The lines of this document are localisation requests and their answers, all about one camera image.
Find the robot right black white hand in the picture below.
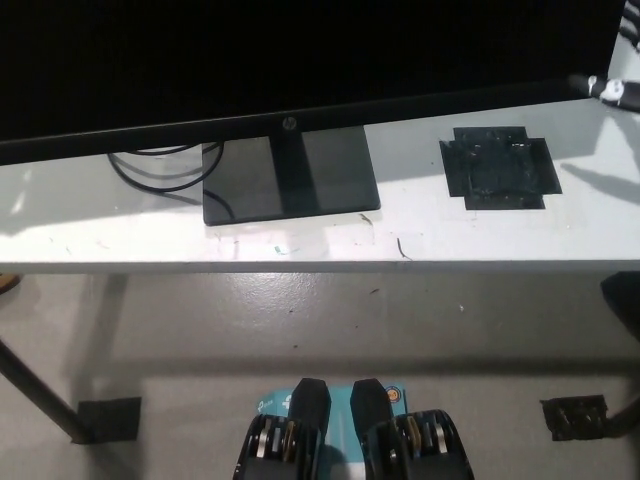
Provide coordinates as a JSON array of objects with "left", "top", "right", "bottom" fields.
[{"left": 569, "top": 0, "right": 640, "bottom": 113}]

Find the black HP computer monitor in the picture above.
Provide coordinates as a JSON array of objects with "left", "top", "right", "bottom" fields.
[{"left": 0, "top": 0, "right": 627, "bottom": 228}]

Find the teal box on robot torso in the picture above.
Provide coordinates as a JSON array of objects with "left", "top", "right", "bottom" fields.
[{"left": 257, "top": 384, "right": 409, "bottom": 474}]

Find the robot left black torso block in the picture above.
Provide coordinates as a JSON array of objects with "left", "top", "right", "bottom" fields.
[{"left": 234, "top": 378, "right": 332, "bottom": 480}]

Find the black tape patch on table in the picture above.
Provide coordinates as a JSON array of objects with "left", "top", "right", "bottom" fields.
[{"left": 438, "top": 125, "right": 562, "bottom": 212}]

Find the black rounded object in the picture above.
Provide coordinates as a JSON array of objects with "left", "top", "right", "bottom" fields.
[{"left": 599, "top": 271, "right": 640, "bottom": 347}]

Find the black floor tape patch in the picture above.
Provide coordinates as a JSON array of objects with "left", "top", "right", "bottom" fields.
[
  {"left": 539, "top": 394, "right": 609, "bottom": 443},
  {"left": 73, "top": 396, "right": 143, "bottom": 446}
]

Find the black metal table leg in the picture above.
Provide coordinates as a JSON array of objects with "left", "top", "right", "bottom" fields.
[
  {"left": 606, "top": 397, "right": 640, "bottom": 437},
  {"left": 0, "top": 333, "right": 84, "bottom": 445}
]

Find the brown wooden round object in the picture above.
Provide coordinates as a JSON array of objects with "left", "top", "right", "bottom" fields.
[{"left": 0, "top": 272, "right": 23, "bottom": 300}]

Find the black monitor cable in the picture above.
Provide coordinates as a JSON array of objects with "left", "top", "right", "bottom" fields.
[
  {"left": 107, "top": 142, "right": 226, "bottom": 174},
  {"left": 112, "top": 143, "right": 226, "bottom": 195}
]

